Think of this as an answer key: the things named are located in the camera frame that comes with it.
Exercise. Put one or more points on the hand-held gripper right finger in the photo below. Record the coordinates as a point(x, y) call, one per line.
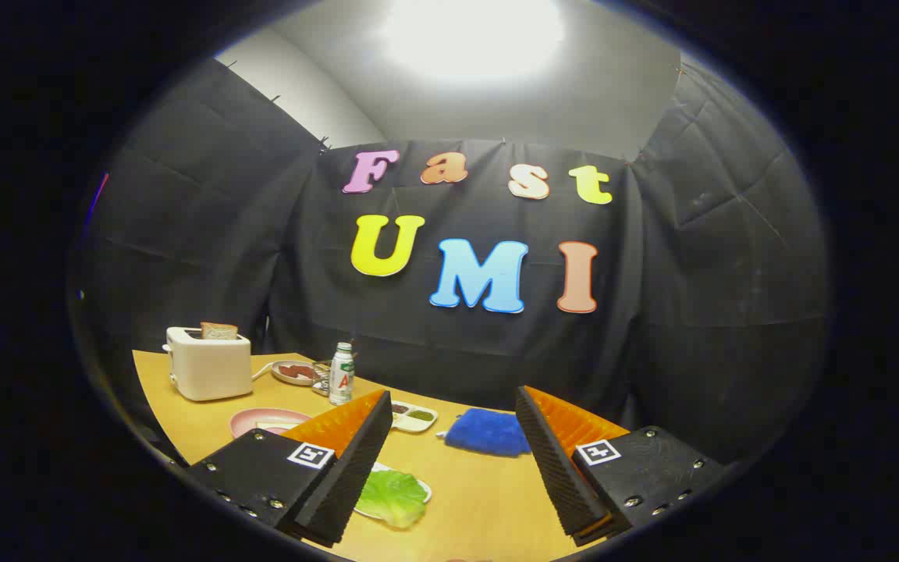
point(555, 460)

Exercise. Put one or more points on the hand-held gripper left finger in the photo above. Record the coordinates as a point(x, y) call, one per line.
point(344, 476)

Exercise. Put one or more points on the green lettuce leaf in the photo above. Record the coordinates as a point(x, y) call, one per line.
point(391, 496)

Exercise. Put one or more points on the toasted bread slice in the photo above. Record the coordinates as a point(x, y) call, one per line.
point(219, 331)

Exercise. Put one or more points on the blue towel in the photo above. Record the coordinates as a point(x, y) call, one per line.
point(488, 431)

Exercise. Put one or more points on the white plate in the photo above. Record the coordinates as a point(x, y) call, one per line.
point(424, 489)

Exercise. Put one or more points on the white bread slice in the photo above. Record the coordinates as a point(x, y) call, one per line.
point(274, 426)

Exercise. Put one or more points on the white divided bean dish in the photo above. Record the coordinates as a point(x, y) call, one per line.
point(417, 426)

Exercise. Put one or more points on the white drink bottle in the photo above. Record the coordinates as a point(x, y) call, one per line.
point(341, 382)

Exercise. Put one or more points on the metal utensil holder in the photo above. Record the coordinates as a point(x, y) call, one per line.
point(321, 378)

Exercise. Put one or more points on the pink plate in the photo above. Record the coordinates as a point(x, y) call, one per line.
point(250, 421)

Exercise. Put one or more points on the red meat slices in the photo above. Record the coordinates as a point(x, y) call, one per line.
point(297, 371)

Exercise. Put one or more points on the grey round plate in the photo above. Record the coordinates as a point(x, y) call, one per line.
point(281, 375)

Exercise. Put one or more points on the black backdrop cloth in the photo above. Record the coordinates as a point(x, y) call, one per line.
point(457, 351)

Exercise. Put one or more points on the white toaster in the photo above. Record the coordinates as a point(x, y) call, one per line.
point(211, 367)

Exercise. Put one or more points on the lit purple screen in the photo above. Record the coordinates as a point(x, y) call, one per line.
point(98, 195)

